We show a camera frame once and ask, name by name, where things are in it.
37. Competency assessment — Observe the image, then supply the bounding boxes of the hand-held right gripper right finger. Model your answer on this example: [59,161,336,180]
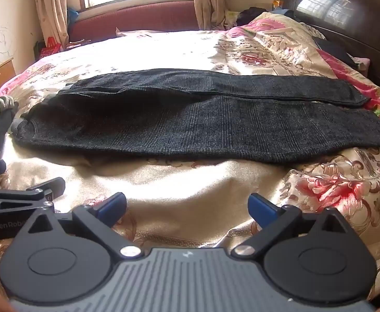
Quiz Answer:
[231,193,356,257]

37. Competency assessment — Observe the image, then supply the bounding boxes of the pink pillow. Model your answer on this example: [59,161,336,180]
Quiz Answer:
[349,55,371,78]

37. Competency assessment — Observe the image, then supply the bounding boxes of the dark grey pants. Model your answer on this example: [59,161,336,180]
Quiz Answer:
[10,68,380,165]

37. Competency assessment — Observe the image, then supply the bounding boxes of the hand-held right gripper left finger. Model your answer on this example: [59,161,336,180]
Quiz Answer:
[27,192,142,261]

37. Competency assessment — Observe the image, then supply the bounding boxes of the dark folded cloth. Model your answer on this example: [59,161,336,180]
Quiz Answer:
[311,36,357,67]

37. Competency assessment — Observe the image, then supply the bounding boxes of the floral satin quilt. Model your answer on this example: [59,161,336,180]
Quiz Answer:
[0,11,380,300]

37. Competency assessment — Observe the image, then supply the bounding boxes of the dark wooden headboard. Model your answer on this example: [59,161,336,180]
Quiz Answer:
[283,0,380,101]

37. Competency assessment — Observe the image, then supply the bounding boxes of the red plastic bag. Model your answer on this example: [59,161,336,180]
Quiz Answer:
[39,36,62,60]

